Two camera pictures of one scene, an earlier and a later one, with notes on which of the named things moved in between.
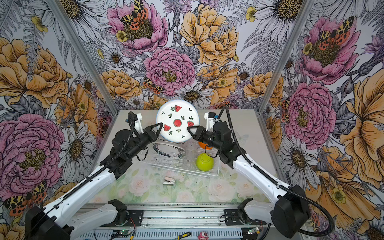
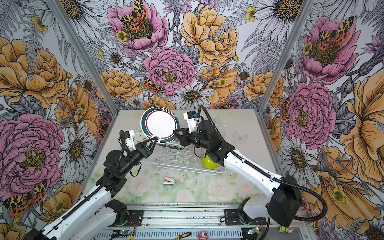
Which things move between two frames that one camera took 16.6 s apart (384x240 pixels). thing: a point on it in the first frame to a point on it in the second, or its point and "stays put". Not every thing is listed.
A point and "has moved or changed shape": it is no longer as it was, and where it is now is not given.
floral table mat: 144,183 stays put
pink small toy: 203,235 stays put
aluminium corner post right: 260,117 stays put
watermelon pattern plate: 176,116 has moved or changed shape
